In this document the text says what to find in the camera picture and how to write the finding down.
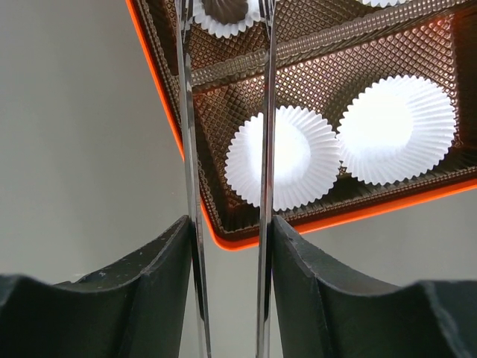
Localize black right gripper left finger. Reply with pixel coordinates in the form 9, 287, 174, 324
1, 216, 192, 357

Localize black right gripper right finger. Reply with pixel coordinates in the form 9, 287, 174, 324
273, 216, 476, 357

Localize round dark chocolate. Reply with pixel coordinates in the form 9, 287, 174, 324
202, 0, 249, 25

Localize metal serving tongs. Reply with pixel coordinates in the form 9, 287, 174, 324
175, 1, 277, 357

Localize orange chocolate box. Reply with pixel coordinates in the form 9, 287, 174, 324
124, 0, 477, 253

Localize white paper cup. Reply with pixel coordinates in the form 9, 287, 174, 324
193, 1, 261, 38
224, 106, 341, 211
337, 75, 457, 185
357, 0, 408, 8

